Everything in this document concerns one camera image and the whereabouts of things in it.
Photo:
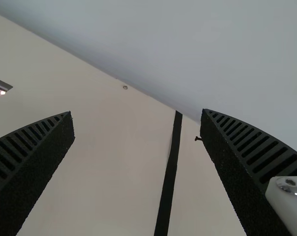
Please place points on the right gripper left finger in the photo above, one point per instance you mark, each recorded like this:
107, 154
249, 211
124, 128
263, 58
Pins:
28, 167

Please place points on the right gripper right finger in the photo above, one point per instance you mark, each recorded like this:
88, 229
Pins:
242, 167

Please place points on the black strip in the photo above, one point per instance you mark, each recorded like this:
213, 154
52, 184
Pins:
169, 184

